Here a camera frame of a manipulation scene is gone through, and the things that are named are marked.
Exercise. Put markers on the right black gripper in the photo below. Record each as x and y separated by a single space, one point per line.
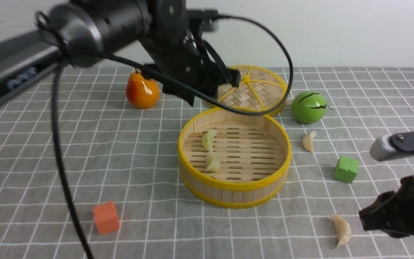
392 212

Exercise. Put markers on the orange foam cube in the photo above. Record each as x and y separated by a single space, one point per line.
106 218

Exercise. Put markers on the grey checkered tablecloth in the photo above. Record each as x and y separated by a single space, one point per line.
113 152

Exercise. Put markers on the green foam cube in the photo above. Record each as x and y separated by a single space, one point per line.
346 169

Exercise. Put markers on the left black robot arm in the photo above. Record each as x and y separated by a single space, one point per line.
62 36

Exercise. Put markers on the green toy watermelon ball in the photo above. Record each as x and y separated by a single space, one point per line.
309 107

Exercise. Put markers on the woven bamboo steamer lid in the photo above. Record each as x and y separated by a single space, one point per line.
259 89

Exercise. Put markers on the bamboo steamer tray yellow rim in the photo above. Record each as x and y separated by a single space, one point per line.
254 154

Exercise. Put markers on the greenish dumpling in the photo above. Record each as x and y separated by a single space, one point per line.
208 139
213 163

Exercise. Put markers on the orange toy pear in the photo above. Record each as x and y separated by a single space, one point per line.
142 93

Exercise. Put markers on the white dumpling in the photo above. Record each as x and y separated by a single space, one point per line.
342 228
307 141

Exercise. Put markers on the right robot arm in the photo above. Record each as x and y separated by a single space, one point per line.
396 146

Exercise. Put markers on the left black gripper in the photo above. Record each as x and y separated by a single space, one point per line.
177 48

